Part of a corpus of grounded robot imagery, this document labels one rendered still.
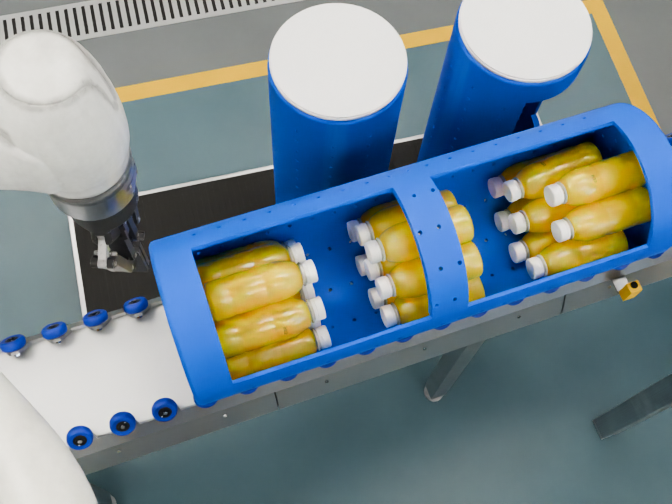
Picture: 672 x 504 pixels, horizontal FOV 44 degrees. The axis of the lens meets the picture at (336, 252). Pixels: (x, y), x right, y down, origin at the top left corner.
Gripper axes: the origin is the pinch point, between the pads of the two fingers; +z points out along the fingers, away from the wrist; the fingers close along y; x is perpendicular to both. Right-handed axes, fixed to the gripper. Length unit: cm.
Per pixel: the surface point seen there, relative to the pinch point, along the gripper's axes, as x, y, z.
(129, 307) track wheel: 11, 8, 49
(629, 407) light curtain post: -107, 10, 119
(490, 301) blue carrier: -52, 9, 35
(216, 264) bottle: -6.1, 12.3, 34.4
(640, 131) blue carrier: -76, 36, 24
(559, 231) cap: -65, 22, 36
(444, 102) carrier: -50, 67, 67
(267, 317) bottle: -15.4, 3.3, 33.7
